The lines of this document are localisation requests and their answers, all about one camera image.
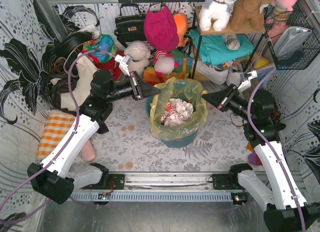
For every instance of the magenta cloth bag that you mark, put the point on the magenta cloth bag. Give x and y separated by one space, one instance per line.
160 30

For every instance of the black wire basket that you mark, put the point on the black wire basket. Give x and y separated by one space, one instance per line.
304 56

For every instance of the pink cylinder case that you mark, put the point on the pink cylinder case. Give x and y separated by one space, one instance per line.
88 152

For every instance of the white plush dog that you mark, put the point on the white plush dog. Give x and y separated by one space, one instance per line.
215 14

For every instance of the cream canvas tote bag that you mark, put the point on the cream canvas tote bag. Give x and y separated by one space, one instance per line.
80 89

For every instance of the striped colourful sock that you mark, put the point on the striped colourful sock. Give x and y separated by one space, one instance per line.
253 157

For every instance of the orange plush toy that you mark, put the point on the orange plush toy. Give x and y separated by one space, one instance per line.
181 22

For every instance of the teal folded cloth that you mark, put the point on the teal folded cloth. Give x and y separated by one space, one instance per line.
214 51

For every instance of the pink doll striped hat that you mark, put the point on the pink doll striped hat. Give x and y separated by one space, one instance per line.
164 63

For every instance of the colorful printed cloth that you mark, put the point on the colorful printed cloth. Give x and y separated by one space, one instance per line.
104 48

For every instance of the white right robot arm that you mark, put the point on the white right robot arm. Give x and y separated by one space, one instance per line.
272 162

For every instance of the teal trash bin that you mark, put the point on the teal trash bin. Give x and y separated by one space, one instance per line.
179 143

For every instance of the crumpled paper trash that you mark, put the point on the crumpled paper trash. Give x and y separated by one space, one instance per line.
176 113

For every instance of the silver pouch in basket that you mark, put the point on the silver pouch in basket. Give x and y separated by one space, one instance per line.
291 40

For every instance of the wooden shelf rack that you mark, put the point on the wooden shelf rack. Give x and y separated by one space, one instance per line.
246 29

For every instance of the orange checkered towel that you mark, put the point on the orange checkered towel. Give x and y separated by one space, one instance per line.
56 127

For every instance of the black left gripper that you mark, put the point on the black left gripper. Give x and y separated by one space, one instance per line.
136 85

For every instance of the pink plush toy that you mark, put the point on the pink plush toy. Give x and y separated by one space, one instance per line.
282 9

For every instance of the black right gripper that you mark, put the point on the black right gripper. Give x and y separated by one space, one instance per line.
225 98

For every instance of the rainbow striped bag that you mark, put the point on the rainbow striped bag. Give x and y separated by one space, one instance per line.
183 70

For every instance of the black round hat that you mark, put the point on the black round hat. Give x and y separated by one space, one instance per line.
65 47

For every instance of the black handbag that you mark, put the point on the black handbag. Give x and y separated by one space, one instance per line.
130 28

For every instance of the white sneaker left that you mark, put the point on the white sneaker left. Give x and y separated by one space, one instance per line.
205 73

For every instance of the white fluffy plush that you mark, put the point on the white fluffy plush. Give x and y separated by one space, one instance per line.
140 54

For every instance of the brown teddy bear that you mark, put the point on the brown teddy bear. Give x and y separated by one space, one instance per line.
251 10

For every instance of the white sneaker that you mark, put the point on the white sneaker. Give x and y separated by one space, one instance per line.
234 76
205 73

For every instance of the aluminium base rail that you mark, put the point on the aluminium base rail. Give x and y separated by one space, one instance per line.
167 187

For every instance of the white sneaker right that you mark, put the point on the white sneaker right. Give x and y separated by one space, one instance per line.
234 76

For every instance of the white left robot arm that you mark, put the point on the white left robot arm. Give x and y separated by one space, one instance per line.
72 137

